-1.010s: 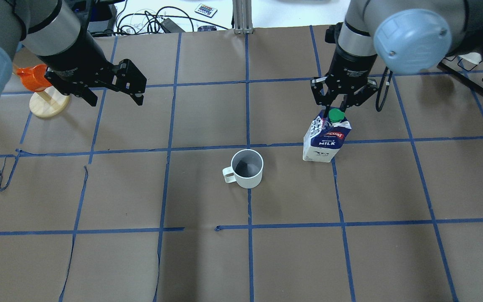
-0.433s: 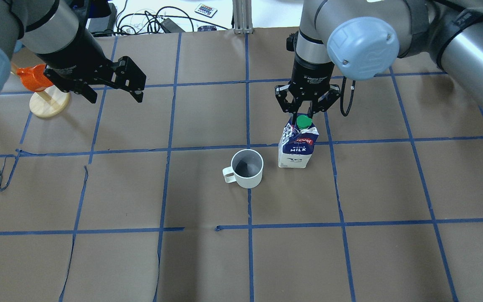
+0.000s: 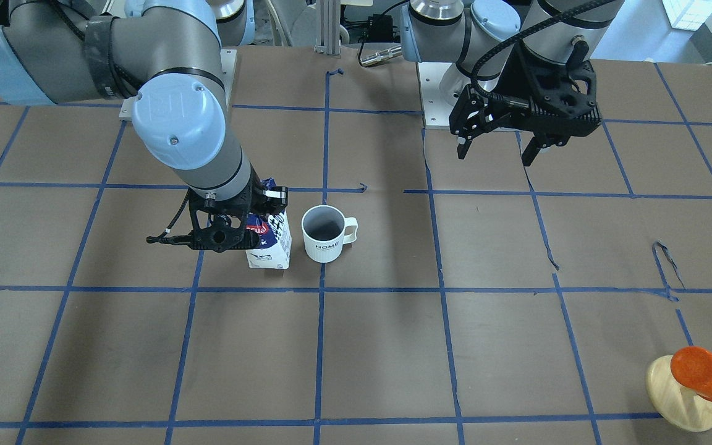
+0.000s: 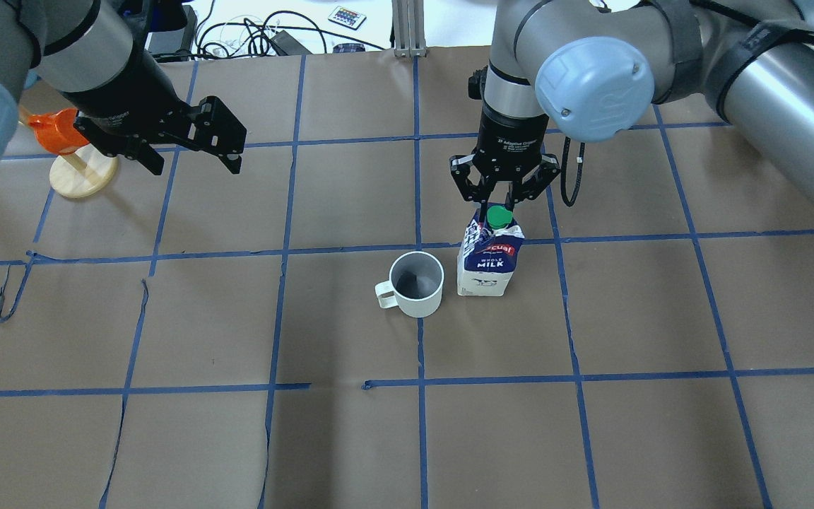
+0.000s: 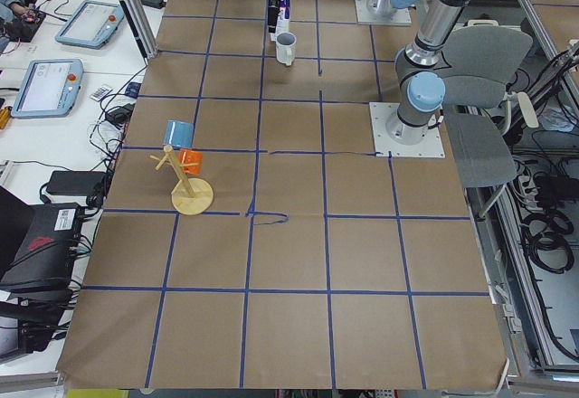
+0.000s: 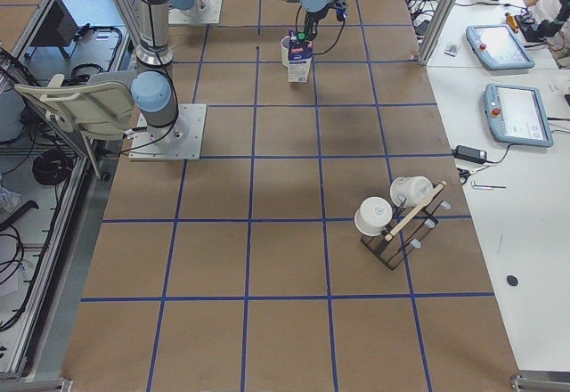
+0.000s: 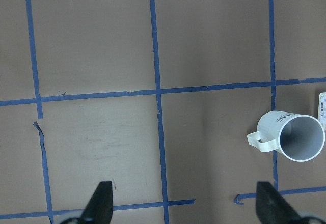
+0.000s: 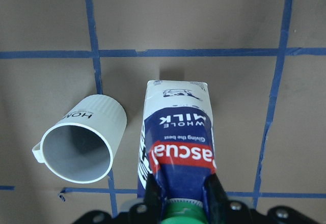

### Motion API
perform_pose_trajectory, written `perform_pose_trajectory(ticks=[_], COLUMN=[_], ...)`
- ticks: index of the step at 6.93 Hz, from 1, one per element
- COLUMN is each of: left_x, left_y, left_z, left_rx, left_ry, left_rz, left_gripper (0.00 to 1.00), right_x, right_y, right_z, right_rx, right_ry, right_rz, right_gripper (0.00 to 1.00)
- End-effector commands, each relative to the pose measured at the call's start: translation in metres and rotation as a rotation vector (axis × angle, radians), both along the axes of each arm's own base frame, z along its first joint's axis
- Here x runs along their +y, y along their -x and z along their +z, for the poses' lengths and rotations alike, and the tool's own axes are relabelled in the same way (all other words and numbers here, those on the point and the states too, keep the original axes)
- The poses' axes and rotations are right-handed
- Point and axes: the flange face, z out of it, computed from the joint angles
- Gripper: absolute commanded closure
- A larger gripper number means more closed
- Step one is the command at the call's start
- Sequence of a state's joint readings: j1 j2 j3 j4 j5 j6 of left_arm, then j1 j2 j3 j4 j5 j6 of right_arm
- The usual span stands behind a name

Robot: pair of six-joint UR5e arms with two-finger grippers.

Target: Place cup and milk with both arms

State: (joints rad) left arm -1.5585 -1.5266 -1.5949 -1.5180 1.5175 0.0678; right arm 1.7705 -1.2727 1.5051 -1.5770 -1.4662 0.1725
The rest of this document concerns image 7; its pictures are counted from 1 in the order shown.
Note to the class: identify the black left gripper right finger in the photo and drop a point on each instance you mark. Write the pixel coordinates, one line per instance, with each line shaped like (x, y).
(271, 207)

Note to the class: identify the blue white milk carton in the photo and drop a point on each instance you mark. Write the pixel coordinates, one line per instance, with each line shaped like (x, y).
(321, 109)

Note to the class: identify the white ceramic mug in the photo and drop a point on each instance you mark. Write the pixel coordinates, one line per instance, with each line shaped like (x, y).
(298, 137)

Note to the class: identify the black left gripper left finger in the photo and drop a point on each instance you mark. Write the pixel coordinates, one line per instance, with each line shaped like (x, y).
(99, 209)

